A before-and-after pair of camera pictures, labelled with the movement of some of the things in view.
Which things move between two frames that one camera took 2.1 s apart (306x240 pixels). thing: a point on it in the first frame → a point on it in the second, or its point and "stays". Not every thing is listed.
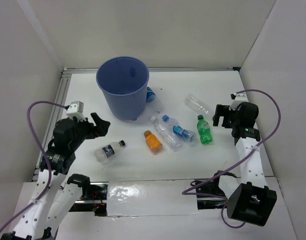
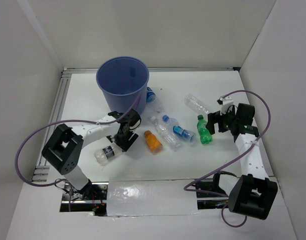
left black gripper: [101, 129] → [125, 144]
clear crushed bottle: [198, 105] stays
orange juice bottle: [153, 142] stays
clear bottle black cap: [104, 154] stays
